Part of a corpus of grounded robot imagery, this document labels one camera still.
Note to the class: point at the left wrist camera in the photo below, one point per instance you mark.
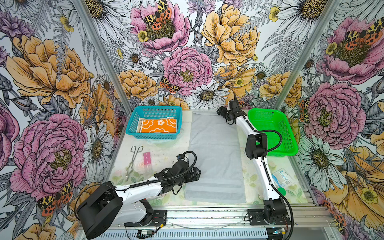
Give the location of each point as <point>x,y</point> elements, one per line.
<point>182,163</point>

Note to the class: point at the left aluminium frame post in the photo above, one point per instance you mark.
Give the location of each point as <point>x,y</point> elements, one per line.
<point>97,41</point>

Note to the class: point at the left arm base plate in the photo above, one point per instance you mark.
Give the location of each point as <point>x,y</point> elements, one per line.
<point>154,219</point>

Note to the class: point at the aluminium frame post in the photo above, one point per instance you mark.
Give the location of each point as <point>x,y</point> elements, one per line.
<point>97,41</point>
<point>313,38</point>

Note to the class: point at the aluminium front rail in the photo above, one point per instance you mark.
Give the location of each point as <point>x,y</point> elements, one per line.
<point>231,223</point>

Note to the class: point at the teal plastic basket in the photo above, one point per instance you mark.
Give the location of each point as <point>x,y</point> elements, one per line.
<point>154,112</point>

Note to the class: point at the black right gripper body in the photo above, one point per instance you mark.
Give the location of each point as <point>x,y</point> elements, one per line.
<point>226,113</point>

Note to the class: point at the grey cloth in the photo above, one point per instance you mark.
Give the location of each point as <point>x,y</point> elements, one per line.
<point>217,147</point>

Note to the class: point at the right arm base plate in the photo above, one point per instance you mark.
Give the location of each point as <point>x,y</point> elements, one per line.
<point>258,217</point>

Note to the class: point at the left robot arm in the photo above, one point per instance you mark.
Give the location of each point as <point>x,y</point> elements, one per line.
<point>111,205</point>

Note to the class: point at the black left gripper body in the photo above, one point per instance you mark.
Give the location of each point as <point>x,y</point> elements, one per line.
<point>187,177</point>

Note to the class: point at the orange white towel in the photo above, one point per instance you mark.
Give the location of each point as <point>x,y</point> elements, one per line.
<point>157,126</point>

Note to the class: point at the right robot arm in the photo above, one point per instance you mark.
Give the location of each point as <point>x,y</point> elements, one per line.
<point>276,206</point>

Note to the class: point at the green plastic basket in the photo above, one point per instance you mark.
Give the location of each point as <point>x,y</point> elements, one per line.
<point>276,123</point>

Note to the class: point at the pink small eraser block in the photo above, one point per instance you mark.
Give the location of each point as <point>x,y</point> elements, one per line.
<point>147,159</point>

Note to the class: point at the right aluminium frame post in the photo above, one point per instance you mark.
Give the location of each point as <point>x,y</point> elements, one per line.
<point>313,38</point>

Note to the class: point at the small green circuit board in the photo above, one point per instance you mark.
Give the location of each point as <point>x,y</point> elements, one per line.
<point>143,233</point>

